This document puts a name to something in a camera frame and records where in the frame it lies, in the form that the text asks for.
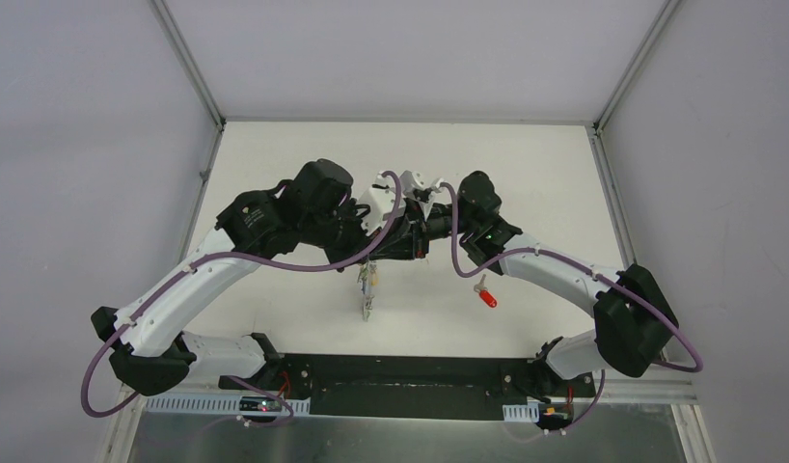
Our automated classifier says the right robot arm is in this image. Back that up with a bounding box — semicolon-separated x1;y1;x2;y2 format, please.
360;171;682;395

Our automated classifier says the red tagged key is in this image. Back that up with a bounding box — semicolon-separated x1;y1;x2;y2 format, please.
474;275;498;309

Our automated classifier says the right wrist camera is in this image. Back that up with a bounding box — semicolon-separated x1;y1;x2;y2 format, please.
399;170;445;219

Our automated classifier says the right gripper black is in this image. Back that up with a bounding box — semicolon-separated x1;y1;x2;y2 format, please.
370;197;476;261

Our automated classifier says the keyring with keys bunch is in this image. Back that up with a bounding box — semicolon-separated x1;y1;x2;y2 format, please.
357;260;378;322

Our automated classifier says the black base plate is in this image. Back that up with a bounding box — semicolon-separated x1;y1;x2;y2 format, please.
245;353;598;421

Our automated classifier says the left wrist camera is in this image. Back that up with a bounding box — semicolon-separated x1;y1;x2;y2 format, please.
357;185;404;236

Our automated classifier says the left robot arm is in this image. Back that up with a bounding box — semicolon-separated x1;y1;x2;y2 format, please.
91;159;403;396

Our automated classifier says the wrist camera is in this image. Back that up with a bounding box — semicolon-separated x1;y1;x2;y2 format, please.
357;185;404;236
399;170;445;219

